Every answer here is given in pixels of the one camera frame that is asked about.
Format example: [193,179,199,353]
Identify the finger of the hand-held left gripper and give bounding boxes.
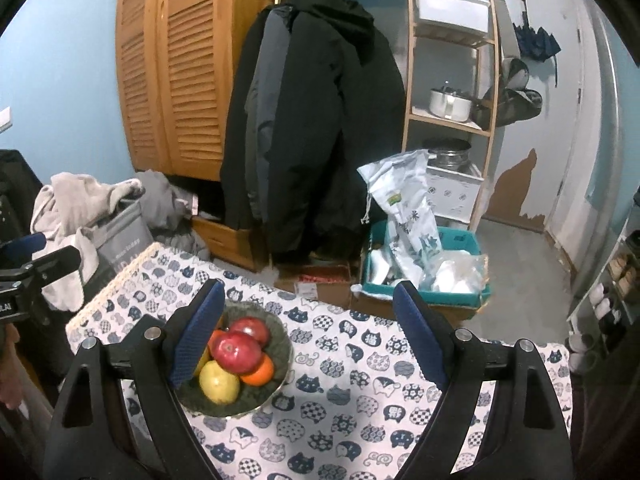
[0,232,47,261]
[27,246,82,287]

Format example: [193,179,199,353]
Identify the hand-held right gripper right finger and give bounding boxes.
[392,280,573,480]

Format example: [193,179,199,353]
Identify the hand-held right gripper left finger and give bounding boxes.
[42,279,227,480]

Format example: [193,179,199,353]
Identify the yellow pear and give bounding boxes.
[192,344,212,377]
[199,360,242,405]

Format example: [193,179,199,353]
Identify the bright red apple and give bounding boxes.
[212,332,263,375]

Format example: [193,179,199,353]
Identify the dark red apple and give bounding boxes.
[228,317,271,346]

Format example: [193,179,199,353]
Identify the green patterned bowl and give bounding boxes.
[177,300,293,418]

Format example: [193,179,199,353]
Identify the person's left hand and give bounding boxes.
[0,325,21,411]

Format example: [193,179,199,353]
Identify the brown cardboard box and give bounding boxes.
[350,290,483,328]

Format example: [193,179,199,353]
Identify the teal plastic basket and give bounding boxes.
[361,220,493,308]

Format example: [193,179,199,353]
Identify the beige crumpled garment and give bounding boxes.
[31,172,146,311]

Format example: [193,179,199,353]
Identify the black fabric case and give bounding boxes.
[0,149,46,241]

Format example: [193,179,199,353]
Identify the grey tote bag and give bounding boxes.
[92,200,156,281]

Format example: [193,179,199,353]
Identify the clear plastic bag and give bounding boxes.
[425,252,488,293]

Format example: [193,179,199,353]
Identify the cat print tablecloth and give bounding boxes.
[65,241,573,480]

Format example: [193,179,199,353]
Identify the wooden drawer box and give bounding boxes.
[192,215,271,271]

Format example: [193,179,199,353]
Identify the red label cardboard box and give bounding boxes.
[275,262,353,306]

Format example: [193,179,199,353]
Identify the grey crumpled garment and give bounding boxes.
[132,170,211,261]

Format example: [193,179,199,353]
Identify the white rice bag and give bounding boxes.
[357,149,443,286]

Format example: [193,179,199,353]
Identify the white patterned storage box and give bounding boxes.
[425,165,485,223]

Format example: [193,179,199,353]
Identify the pale shoe rack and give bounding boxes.
[565,230,640,361]

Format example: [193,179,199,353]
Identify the steel steamer pot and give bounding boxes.
[422,137,472,171]

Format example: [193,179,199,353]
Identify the dark hanging cloth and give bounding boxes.
[570,360,640,480]

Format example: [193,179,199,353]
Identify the wooden shelf rack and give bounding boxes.
[402,0,503,233]

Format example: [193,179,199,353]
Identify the black hooded coat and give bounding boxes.
[220,0,406,263]

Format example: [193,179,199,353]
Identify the wooden louvered wardrobe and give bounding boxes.
[115,0,273,181]

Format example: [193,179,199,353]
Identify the grey jacket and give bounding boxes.
[244,5,296,221]

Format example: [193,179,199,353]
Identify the grey door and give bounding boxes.
[500,0,588,233]

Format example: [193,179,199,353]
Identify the grey hanging bag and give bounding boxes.
[482,57,543,128]

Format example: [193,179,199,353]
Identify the metal pipe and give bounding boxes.
[575,0,631,301]

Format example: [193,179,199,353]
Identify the dark blue umbrella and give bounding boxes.
[512,0,562,88]

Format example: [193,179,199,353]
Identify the white storage bin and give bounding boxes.
[415,0,491,33]

